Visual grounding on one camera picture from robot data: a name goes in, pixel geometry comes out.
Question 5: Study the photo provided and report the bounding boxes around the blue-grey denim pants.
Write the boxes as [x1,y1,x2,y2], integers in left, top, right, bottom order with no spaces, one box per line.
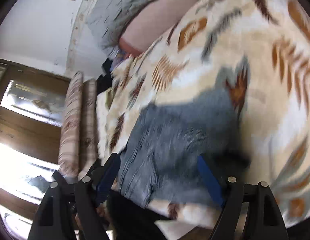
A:
[118,88,250,207]

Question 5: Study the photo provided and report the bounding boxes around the black item beside bed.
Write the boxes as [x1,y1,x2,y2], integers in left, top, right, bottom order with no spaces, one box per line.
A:
[96,59,120,95]

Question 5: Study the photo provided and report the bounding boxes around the dark wooden window frame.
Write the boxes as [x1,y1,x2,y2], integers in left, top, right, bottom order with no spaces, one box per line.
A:
[0,59,70,219]

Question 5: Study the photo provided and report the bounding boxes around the pink bed sheet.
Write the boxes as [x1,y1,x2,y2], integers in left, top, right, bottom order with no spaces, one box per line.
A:
[119,0,199,56]

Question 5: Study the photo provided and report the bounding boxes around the cream leaf-print fleece blanket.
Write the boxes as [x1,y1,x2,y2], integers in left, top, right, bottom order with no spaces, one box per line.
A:
[106,0,310,227]

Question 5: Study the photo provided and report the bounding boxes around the grey quilted pillow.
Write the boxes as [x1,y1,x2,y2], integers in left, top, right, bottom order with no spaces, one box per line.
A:
[86,0,154,57]

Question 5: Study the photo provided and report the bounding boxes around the striped beige rolled mattress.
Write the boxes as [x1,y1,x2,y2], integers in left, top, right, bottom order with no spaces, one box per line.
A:
[58,72,83,178]

